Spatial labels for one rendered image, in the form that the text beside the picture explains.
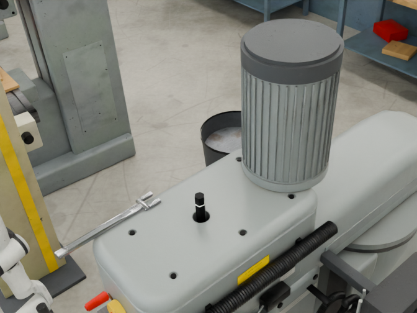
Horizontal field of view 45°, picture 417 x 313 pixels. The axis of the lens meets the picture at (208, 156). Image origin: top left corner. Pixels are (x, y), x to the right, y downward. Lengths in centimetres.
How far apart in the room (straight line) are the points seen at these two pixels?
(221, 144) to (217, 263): 253
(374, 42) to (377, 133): 393
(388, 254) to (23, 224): 221
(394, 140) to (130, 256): 85
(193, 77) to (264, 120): 423
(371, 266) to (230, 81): 380
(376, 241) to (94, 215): 267
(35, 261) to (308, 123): 262
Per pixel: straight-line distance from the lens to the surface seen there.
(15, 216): 313
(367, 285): 132
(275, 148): 105
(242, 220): 107
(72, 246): 107
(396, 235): 154
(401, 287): 122
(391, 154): 148
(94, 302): 121
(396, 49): 526
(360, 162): 144
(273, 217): 108
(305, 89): 97
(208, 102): 483
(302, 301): 142
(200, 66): 542
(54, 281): 350
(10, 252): 170
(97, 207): 391
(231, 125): 365
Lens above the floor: 267
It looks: 40 degrees down
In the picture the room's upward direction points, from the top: 4 degrees counter-clockwise
